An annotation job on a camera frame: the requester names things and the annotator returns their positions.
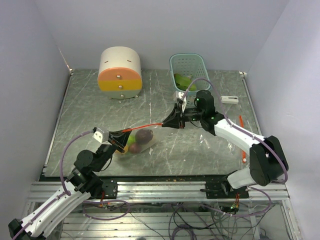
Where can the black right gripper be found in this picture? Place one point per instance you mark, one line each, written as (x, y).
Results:
(174, 119)

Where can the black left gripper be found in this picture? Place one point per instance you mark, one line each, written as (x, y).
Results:
(118, 137)

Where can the zip bag with fruit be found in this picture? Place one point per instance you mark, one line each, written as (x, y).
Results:
(137, 148)

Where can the dark red fake fruit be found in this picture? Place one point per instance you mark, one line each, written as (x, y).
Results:
(144, 136)

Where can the green fake leafy vegetable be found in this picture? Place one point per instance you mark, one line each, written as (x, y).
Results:
(182, 82)

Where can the zip bag with fake food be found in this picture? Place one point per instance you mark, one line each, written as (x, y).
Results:
(222, 147)

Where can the light blue plastic basket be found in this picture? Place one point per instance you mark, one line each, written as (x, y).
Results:
(190, 65)

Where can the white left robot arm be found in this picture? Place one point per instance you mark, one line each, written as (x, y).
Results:
(81, 186)

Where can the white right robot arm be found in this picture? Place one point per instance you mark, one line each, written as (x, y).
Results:
(267, 161)

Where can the green fake fruit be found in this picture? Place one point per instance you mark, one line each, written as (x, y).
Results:
(131, 140)

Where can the small white device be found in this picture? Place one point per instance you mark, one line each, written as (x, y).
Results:
(233, 100)

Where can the round three-drawer cabinet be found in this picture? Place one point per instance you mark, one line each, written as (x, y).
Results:
(120, 74)

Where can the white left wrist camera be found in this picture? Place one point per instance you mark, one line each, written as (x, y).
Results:
(101, 134)

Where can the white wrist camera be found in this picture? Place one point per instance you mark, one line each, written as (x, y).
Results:
(178, 96)
(101, 134)

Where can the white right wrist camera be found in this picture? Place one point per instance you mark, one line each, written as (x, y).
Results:
(178, 96)

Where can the aluminium frame rail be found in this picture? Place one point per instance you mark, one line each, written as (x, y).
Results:
(185, 191)

